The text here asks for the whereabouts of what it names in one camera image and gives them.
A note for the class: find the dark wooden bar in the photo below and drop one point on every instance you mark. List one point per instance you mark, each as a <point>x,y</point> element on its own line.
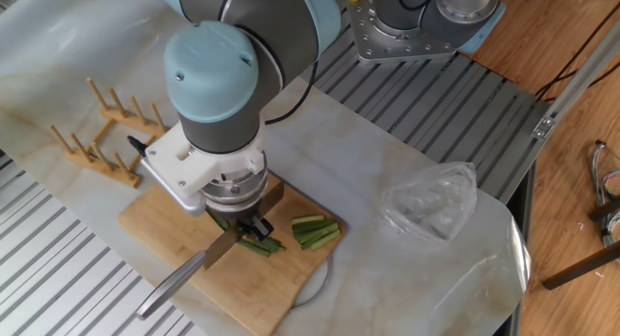
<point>581,265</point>

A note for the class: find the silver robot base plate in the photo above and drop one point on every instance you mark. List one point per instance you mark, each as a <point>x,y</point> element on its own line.
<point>368,36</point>

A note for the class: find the marble pattern table mat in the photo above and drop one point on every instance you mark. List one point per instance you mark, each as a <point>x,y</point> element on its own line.
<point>363,147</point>

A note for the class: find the pale green garlic piece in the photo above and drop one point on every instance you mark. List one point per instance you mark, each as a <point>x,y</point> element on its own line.
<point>307,220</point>
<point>325,240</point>

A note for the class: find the dark green garlic piece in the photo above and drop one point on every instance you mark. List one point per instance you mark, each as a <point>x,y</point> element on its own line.
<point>312,225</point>
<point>312,241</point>
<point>315,233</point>

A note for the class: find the short dark garlic leaf piece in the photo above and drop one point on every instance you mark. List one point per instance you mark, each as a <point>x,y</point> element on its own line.
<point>273,244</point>
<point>254,247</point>

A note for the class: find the aluminium frame beam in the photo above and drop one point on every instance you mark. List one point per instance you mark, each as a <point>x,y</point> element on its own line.
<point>567,99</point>

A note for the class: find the wooden peg rack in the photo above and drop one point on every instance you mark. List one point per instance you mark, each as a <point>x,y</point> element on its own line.
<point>97,164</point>

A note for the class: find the clear plastic bag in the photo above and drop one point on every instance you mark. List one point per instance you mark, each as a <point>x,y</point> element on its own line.
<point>431,205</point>

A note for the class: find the steel cleaver knife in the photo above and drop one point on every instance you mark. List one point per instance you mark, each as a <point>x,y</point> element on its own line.
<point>169,287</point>

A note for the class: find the bamboo cutting board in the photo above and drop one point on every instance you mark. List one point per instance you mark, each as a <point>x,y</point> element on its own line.
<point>271,287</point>

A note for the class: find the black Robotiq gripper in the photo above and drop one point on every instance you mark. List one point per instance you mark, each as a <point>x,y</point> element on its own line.
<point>227,217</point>

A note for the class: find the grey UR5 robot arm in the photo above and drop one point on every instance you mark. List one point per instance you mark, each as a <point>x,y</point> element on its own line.
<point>218,84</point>

